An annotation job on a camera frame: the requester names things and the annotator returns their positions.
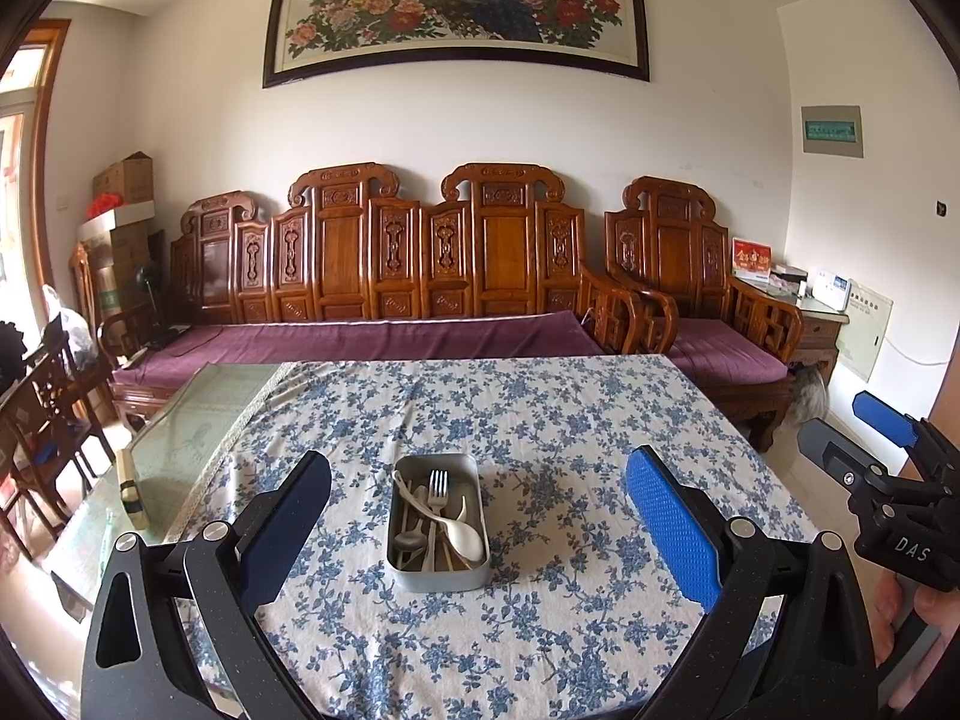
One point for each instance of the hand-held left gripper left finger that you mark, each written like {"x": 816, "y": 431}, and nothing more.
{"x": 289, "y": 532}

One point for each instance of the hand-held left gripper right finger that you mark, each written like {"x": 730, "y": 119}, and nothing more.
{"x": 675, "y": 532}

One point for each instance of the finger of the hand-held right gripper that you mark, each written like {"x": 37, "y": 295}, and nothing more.
{"x": 825, "y": 450}
{"x": 885, "y": 416}

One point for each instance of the metal spoon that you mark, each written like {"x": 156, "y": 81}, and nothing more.
{"x": 409, "y": 540}

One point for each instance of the white plastic spoon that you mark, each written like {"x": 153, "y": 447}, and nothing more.
{"x": 401, "y": 481}

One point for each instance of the rectangular metal tin box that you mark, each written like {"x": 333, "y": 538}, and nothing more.
{"x": 435, "y": 581}

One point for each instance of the metal fork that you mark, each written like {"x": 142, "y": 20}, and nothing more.
{"x": 439, "y": 481}

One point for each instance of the white ceramic spoon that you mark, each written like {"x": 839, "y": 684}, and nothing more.
{"x": 465, "y": 540}

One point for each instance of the person's right hand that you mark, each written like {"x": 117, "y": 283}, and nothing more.
{"x": 941, "y": 615}

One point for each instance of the grey plastic bag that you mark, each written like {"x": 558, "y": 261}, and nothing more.
{"x": 810, "y": 394}

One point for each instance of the wooden side table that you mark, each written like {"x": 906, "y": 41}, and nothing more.
{"x": 817, "y": 330}

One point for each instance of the white tabletop device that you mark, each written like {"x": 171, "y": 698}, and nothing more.
{"x": 832, "y": 289}

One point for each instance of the purple armchair cushion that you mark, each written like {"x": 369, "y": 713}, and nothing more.
{"x": 720, "y": 349}

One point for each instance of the blue floral tablecloth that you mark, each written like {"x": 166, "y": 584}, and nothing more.
{"x": 562, "y": 427}

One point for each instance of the wooden block black band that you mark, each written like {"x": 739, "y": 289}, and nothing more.
{"x": 131, "y": 480}

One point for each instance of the red desk calendar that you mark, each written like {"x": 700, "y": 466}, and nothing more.
{"x": 750, "y": 256}

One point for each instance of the long purple bench cushion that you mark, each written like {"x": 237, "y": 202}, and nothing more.
{"x": 360, "y": 337}

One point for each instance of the carved wooden armchair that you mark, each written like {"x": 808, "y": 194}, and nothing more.
{"x": 679, "y": 240}

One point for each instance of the dark carved wooden chair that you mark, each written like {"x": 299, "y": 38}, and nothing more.
{"x": 45, "y": 405}

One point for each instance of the carved wooden sofa bench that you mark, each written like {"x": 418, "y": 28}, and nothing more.
{"x": 345, "y": 255}

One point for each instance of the black desk fan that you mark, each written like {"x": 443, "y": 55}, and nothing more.
{"x": 154, "y": 277}

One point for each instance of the white plastic bag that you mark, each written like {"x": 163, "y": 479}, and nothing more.
{"x": 71, "y": 326}

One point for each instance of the tall brown cardboard box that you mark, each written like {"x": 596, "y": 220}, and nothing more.
{"x": 124, "y": 262}

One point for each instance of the tall wooden chair back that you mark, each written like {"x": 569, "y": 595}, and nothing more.
{"x": 82, "y": 277}

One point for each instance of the black bag pile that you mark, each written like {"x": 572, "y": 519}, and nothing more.
{"x": 9, "y": 341}

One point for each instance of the white cardboard box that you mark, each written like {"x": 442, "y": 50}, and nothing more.
{"x": 127, "y": 221}

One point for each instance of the red artificial flowers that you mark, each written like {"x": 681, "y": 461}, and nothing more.
{"x": 105, "y": 205}

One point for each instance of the framed peacock flower painting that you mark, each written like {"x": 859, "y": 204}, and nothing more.
{"x": 450, "y": 7}

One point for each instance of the white wall panel cover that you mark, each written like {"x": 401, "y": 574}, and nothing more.
{"x": 862, "y": 330}

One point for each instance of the grey wall electrical panel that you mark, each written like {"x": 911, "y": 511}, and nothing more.
{"x": 831, "y": 131}

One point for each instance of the wooden window frame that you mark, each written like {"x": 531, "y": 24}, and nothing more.
{"x": 41, "y": 165}

